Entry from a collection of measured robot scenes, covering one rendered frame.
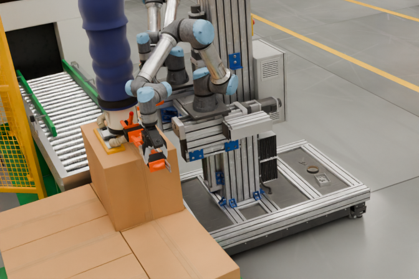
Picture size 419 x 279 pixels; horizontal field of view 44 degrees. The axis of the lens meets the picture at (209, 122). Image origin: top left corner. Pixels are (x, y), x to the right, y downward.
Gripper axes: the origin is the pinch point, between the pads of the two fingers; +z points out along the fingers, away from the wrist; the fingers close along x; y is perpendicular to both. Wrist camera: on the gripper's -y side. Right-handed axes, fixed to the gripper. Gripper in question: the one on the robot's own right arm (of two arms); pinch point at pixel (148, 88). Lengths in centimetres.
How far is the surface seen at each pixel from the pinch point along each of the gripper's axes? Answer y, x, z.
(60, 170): -16, -62, 48
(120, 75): 41, -25, -27
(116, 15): 40, -22, -58
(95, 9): 40, -32, -63
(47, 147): -54, -65, 48
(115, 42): 40, -25, -45
